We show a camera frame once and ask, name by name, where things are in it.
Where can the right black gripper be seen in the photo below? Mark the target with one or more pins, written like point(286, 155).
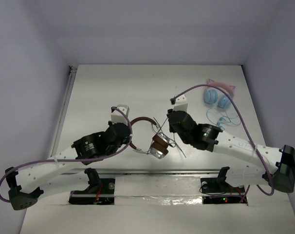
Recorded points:
point(170, 111)

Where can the brown silver headphones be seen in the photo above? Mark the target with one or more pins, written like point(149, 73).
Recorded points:
point(159, 143)

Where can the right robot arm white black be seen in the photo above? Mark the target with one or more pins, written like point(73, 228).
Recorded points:
point(265, 165)

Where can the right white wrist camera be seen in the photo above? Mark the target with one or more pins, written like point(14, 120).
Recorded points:
point(179, 103)

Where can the pink blue cat-ear headphones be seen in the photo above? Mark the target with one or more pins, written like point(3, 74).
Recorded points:
point(211, 95)

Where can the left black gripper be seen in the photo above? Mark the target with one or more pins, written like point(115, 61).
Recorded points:
point(123, 133)

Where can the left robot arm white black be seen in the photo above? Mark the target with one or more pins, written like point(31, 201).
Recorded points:
point(32, 181)

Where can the white foil-taped cover block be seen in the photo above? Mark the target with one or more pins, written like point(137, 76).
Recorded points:
point(143, 190)

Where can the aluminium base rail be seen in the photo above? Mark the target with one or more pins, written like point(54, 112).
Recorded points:
point(114, 173)

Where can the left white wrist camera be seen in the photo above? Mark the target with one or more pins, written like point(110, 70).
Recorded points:
point(120, 114)

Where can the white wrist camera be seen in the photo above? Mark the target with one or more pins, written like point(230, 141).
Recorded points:
point(120, 114)
point(179, 103)

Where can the aluminium side rail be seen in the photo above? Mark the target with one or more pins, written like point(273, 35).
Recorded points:
point(63, 110)

